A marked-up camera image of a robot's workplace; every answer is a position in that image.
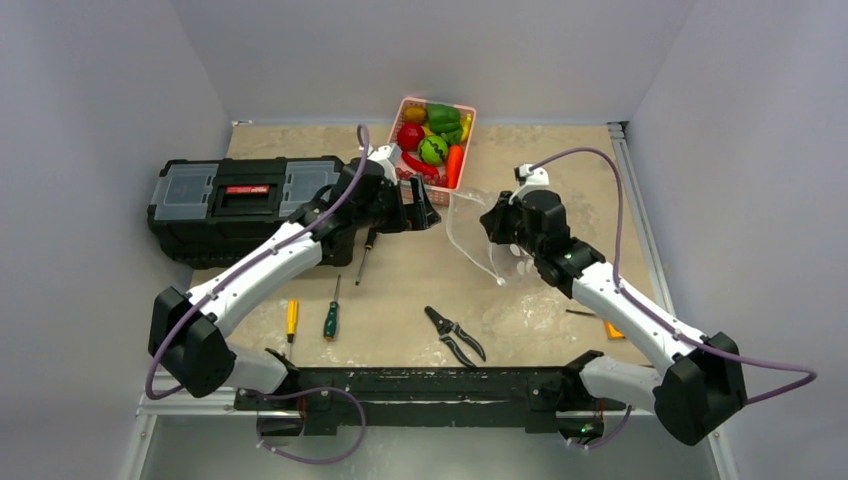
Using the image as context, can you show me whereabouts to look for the green striped watermelon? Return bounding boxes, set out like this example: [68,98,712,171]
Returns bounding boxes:
[417,135,450,167]

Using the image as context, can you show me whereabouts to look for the brown kiwi fruit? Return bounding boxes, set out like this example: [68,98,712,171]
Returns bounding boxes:
[402,105,427,125]

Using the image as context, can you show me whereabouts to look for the black yellow handled screwdriver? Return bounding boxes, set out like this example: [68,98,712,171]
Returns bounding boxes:
[354,228,378,286]

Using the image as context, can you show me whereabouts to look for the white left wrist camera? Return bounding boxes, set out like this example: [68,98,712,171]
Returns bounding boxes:
[367,143,403,185]

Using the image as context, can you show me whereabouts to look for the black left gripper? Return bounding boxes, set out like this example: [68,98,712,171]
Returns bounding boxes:
[354,173,438,233]

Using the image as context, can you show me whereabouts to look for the black plastic toolbox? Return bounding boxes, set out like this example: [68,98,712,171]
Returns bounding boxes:
[147,156,344,270]

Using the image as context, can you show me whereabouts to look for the green bell pepper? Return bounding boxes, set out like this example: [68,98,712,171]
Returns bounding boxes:
[426,103,461,134]

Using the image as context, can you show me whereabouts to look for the red apple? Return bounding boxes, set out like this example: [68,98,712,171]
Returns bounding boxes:
[395,122,426,152]

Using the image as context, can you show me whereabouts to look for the purple grape bunch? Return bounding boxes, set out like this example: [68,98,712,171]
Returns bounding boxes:
[395,168,448,188]

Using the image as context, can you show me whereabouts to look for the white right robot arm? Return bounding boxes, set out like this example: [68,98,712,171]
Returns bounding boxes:
[480,190,748,446]

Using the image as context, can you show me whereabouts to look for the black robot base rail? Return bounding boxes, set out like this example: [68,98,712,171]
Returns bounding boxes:
[234,366,625,437]

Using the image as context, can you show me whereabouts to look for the pink perforated plastic basket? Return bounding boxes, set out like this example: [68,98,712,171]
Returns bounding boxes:
[389,97,477,206]

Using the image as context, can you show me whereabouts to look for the red chili pepper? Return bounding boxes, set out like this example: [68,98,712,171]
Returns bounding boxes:
[401,152,440,177]

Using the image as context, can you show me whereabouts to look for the orange carrot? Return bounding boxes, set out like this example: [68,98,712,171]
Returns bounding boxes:
[445,145,465,189]

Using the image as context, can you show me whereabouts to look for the clear dotted zip top bag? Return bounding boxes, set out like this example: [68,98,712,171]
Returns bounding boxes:
[446,188,541,288]

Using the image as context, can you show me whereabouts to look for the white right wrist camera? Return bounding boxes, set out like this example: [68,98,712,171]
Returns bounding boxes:
[509,164,550,204]

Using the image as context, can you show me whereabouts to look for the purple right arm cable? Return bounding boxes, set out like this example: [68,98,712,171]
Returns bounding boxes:
[526,146,819,452]

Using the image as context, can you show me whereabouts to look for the green handled screwdriver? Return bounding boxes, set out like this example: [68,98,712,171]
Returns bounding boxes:
[323,275,341,341]

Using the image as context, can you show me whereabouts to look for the black handled pliers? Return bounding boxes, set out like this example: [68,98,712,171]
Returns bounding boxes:
[424,306,487,368]

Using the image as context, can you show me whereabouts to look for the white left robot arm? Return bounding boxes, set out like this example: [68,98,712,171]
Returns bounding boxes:
[145,159,441,409]

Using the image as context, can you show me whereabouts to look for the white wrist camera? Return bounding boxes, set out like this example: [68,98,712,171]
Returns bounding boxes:
[367,143,403,185]
[509,164,550,204]

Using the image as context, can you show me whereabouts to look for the yellow banana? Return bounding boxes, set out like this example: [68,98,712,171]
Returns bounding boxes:
[460,113,473,144]

